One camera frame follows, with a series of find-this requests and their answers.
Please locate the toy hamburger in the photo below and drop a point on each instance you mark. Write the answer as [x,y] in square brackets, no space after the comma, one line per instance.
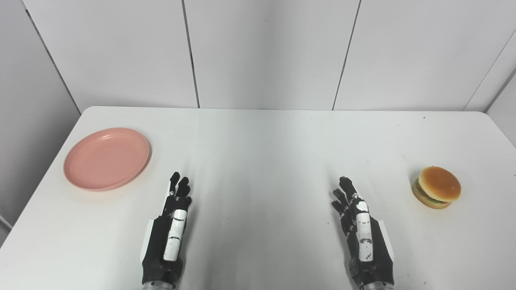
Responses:
[437,187]

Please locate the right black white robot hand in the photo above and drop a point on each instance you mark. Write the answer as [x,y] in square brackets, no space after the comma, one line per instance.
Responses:
[371,249]

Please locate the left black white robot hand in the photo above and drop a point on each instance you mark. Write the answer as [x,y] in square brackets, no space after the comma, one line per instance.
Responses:
[161,249]

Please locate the pink round plate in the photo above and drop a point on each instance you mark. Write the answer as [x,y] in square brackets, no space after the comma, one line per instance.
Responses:
[106,158]

